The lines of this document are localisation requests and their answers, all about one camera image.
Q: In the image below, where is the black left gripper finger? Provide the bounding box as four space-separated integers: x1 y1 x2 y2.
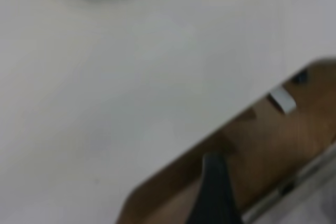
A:
183 152 244 224

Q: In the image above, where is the aluminium frame rail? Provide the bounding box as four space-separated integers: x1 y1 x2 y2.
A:
240 144 336 224

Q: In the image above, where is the white table bracket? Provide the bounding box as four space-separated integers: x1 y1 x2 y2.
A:
266 87 298 115

